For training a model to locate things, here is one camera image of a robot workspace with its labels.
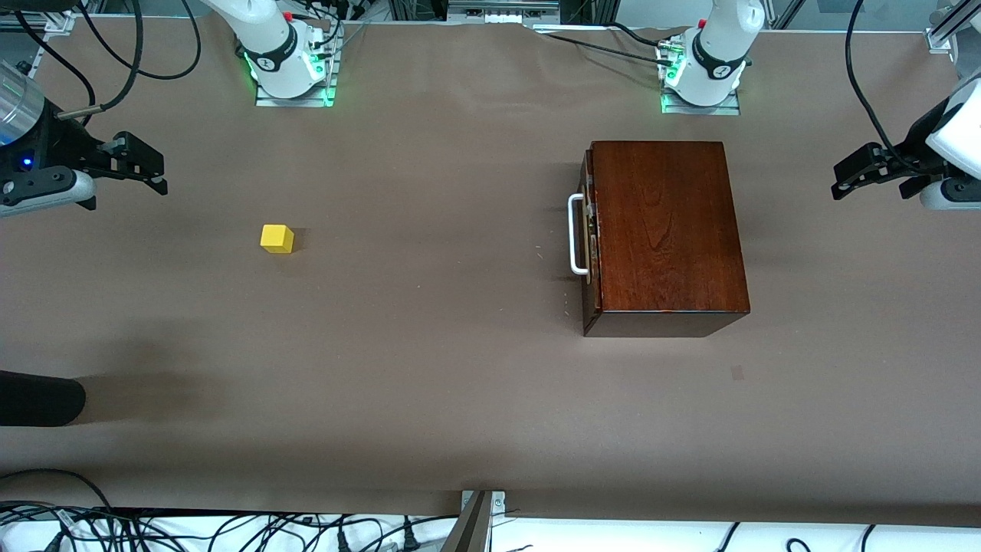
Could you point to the yellow block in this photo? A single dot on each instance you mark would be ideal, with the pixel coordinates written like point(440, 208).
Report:
point(277, 238)

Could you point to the dark brown wooden cabinet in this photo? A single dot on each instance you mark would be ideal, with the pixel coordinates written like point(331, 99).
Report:
point(667, 230)

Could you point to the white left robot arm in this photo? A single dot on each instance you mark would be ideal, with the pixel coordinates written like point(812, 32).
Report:
point(716, 46)

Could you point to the aluminium frame rail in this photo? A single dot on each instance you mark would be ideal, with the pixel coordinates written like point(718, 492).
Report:
point(943, 34)
point(54, 23)

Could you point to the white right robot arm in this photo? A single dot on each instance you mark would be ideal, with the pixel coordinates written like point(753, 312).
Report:
point(280, 46)

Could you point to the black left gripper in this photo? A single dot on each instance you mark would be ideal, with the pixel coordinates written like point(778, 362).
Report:
point(914, 148)

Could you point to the metal table bracket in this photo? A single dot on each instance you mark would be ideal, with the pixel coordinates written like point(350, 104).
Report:
point(471, 529)

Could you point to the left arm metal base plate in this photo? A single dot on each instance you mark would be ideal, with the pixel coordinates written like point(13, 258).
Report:
point(728, 109)

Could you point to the black ribbed cylinder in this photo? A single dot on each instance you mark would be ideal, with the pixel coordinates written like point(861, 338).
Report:
point(38, 399)

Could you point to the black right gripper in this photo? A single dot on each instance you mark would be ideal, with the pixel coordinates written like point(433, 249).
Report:
point(55, 143)

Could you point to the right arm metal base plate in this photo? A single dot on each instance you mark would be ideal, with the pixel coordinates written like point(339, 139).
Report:
point(306, 102)

